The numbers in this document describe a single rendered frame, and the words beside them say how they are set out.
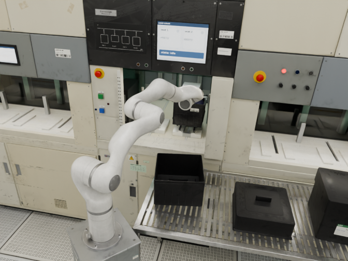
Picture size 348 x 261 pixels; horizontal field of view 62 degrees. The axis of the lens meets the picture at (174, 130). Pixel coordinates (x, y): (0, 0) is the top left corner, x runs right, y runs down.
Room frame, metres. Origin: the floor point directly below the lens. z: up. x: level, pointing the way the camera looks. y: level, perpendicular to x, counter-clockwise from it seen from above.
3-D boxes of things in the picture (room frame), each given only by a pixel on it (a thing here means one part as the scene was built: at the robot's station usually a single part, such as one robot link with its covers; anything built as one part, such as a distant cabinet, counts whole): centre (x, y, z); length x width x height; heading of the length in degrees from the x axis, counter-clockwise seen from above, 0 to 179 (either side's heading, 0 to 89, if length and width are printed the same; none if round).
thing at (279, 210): (1.19, -0.49, 0.83); 0.29 x 0.29 x 0.13; 81
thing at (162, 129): (1.98, 0.16, 0.89); 0.22 x 0.21 x 0.04; 171
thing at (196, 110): (1.94, -0.11, 1.08); 0.24 x 0.20 x 0.32; 80
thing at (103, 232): (1.01, 0.33, 0.85); 0.19 x 0.19 x 0.18
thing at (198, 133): (1.94, -0.11, 0.89); 0.22 x 0.21 x 0.04; 171
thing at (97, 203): (1.02, 0.36, 1.07); 0.19 x 0.12 x 0.24; 60
